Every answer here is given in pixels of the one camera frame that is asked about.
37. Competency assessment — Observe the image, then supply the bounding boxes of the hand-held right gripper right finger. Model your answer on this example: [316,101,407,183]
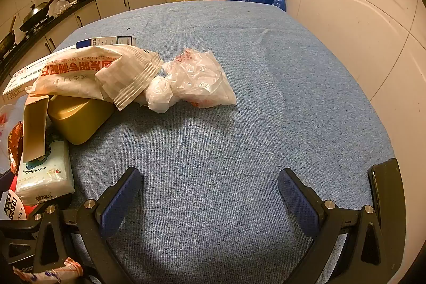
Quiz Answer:
[278,167,391,284]

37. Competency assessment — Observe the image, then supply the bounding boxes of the white paper bag red print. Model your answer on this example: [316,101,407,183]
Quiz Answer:
[26,45,164,112]

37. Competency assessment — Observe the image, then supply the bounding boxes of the wooden handle wok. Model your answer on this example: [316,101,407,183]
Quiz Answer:
[0,15,18,59]

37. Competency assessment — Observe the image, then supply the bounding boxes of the long tan cardboard box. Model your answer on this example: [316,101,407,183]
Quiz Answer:
[23,94,50,162]

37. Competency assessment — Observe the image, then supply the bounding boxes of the red black packet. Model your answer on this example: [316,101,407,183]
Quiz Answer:
[0,171,45,221]

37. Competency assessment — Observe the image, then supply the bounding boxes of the orange snack wrapper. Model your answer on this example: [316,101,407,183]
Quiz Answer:
[7,122,24,175]

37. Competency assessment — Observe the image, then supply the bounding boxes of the clear plastic bag red print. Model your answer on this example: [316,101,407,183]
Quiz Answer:
[162,47,237,109]

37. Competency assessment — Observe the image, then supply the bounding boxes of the blue tablecloth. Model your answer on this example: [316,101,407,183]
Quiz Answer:
[50,1,396,284]

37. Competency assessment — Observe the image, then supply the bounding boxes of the white cardboard box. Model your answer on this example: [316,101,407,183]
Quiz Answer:
[3,53,55,96]

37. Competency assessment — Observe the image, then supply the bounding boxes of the white tissue ball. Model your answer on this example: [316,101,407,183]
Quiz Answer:
[146,76,174,114]

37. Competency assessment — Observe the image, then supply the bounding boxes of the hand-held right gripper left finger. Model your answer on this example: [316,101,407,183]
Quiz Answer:
[33,167,144,284]

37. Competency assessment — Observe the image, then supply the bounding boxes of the thin clear plastic bag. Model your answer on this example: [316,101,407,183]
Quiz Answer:
[0,102,24,138]

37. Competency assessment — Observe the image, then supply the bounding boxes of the lidded metal wok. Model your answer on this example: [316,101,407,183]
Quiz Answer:
[19,0,60,32]

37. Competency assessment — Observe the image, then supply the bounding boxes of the colourful wrapper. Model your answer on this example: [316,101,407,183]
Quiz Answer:
[13,257,84,284]

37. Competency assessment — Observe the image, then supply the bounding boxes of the clear bag beside wok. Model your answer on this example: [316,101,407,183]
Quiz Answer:
[53,0,72,14]

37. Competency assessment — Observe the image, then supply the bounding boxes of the white tissue packet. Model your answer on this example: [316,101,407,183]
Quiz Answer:
[15,137,75,207]

